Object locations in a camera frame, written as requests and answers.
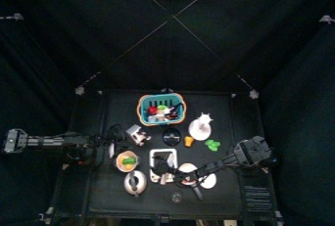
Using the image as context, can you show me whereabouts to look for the beige toy knife block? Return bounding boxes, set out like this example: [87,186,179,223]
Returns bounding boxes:
[126,123,151,147]

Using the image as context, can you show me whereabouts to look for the orange toy carrot piece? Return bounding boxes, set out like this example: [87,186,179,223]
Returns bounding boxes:
[183,135,196,148]

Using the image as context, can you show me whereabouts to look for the teal toy basket orange handles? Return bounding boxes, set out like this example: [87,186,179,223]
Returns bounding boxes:
[137,93,189,127]

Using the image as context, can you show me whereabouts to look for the white toy kettle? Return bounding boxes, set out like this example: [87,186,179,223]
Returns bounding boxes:
[123,169,149,198]

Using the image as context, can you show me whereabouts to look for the white toy food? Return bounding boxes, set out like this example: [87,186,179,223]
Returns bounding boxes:
[147,112,169,122]

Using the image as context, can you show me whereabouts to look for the toy pot with orange rim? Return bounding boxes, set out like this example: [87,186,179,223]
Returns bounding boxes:
[114,150,141,173]

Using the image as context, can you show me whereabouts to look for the pale peach oval toy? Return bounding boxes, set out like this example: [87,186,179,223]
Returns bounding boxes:
[198,172,218,191]

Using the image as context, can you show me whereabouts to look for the black round disc with print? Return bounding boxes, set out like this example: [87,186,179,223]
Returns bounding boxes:
[161,127,182,148]

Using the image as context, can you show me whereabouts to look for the white toy kitchen scale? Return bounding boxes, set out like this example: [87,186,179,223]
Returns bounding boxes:
[149,148,179,184]

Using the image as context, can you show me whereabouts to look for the white toy with spiky top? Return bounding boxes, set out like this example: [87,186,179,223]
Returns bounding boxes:
[187,113,214,142]

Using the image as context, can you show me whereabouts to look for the black toy utensil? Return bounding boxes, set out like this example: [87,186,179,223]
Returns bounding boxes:
[166,103,185,121]

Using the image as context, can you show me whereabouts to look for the white printed label sticker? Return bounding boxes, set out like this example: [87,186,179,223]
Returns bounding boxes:
[242,184,272,212]

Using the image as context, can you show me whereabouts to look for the black slim utensil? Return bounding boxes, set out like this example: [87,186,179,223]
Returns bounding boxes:
[190,184,204,202]

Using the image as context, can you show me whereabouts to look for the green toy pea pod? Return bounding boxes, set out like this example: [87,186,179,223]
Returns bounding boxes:
[204,139,222,153]

